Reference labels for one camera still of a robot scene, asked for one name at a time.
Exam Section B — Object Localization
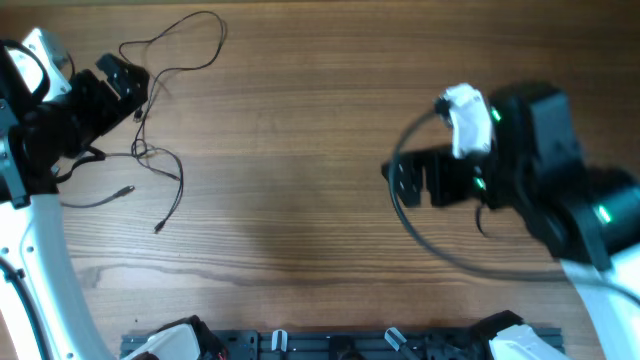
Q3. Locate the separated black USB cable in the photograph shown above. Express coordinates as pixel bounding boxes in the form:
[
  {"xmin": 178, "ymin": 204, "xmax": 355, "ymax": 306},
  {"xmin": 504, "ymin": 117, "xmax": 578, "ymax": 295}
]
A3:
[{"xmin": 59, "ymin": 184, "xmax": 136, "ymax": 209}]

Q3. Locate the left camera black cable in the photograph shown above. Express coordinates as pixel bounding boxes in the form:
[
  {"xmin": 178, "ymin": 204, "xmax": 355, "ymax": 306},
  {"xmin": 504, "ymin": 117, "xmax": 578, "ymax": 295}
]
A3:
[{"xmin": 0, "ymin": 254, "xmax": 56, "ymax": 360}]

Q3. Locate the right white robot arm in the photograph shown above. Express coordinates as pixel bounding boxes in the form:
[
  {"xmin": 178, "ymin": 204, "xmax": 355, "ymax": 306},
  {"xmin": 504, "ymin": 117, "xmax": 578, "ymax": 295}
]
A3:
[{"xmin": 381, "ymin": 82, "xmax": 639, "ymax": 359}]

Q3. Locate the right camera black cable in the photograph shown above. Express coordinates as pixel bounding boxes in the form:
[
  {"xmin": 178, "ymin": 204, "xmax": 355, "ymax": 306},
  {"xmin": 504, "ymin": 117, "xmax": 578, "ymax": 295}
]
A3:
[{"xmin": 387, "ymin": 107, "xmax": 640, "ymax": 306}]

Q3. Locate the camera black cable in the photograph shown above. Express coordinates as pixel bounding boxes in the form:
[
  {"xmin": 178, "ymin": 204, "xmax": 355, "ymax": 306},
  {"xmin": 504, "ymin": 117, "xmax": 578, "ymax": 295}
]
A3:
[
  {"xmin": 0, "ymin": 254, "xmax": 56, "ymax": 360},
  {"xmin": 387, "ymin": 107, "xmax": 640, "ymax": 306}
]

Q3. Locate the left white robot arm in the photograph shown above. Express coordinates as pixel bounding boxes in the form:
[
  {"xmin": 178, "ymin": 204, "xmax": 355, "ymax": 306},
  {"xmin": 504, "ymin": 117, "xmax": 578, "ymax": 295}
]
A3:
[{"xmin": 1, "ymin": 40, "xmax": 149, "ymax": 359}]

